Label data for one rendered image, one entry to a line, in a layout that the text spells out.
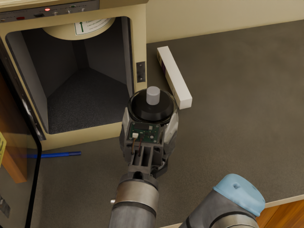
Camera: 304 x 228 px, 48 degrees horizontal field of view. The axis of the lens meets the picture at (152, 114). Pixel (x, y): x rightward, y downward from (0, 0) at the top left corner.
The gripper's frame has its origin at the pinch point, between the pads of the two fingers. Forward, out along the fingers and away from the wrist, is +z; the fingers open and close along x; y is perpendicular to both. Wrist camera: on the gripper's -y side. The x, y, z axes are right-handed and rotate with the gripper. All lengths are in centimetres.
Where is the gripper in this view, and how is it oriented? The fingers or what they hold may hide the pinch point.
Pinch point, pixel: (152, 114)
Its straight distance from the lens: 74.9
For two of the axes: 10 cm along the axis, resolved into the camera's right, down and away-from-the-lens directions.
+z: 1.3, -7.4, 6.6
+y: 0.3, -6.7, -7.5
